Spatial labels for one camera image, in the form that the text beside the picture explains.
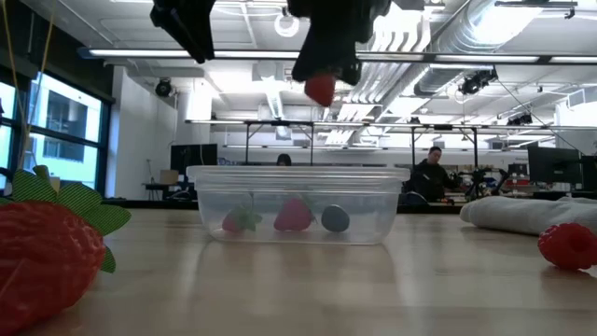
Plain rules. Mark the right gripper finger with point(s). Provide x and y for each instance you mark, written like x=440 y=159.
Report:
x=349 y=56
x=317 y=49

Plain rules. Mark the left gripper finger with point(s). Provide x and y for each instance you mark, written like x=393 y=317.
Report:
x=193 y=23
x=179 y=37

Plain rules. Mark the red plastic strawberry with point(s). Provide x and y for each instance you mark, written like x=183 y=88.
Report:
x=239 y=221
x=46 y=261
x=321 y=89

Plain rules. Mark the dark blueberry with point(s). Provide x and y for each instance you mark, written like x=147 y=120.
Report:
x=335 y=218

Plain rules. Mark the pink plastic fruit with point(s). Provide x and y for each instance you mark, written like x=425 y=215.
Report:
x=294 y=215

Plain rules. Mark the red raspberry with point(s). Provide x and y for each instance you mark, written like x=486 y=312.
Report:
x=566 y=245

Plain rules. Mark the clear plastic tupperware container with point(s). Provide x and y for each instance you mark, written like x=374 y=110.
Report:
x=298 y=173

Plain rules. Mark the long ceiling light bar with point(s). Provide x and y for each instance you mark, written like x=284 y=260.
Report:
x=140 y=53

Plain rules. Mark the black ceiling spotlight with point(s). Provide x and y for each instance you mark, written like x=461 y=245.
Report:
x=163 y=87
x=476 y=82
x=520 y=120

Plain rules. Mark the person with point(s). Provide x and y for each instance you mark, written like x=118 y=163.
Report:
x=431 y=181
x=283 y=160

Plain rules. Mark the black computer monitor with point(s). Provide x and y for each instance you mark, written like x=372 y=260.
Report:
x=552 y=164
x=193 y=158

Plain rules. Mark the cardboard box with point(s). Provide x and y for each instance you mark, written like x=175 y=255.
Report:
x=169 y=176

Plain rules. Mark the dark office desk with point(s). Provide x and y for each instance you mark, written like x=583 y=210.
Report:
x=161 y=186

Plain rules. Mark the large glass window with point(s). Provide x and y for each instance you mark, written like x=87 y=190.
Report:
x=65 y=135

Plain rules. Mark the white folded towel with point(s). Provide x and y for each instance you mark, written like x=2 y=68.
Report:
x=513 y=214

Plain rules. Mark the black metal rig frame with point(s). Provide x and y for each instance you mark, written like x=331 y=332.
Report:
x=413 y=144
x=247 y=140

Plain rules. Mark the silver ventilation duct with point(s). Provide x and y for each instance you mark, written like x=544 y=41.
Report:
x=471 y=32

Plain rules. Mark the black aluminium table frame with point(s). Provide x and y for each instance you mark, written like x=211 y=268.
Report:
x=149 y=204

